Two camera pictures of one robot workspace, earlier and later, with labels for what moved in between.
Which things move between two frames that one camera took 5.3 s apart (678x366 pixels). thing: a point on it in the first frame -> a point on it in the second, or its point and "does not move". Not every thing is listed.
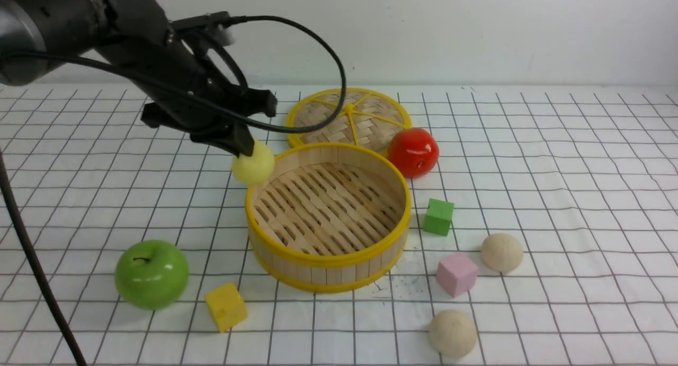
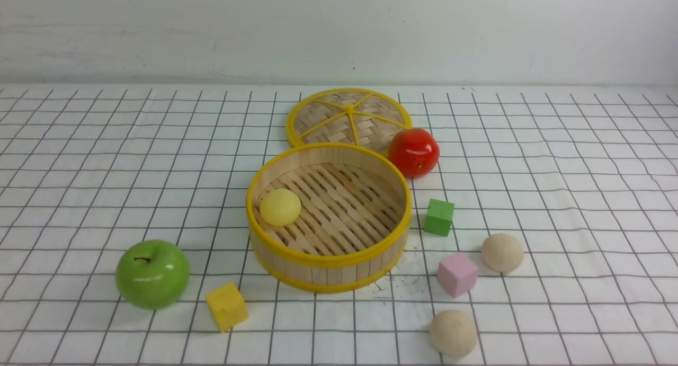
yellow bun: x=255 y=168 -> x=280 y=207
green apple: x=151 y=274 does not move
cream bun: x=501 y=252 does not move
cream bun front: x=452 y=333 does not move
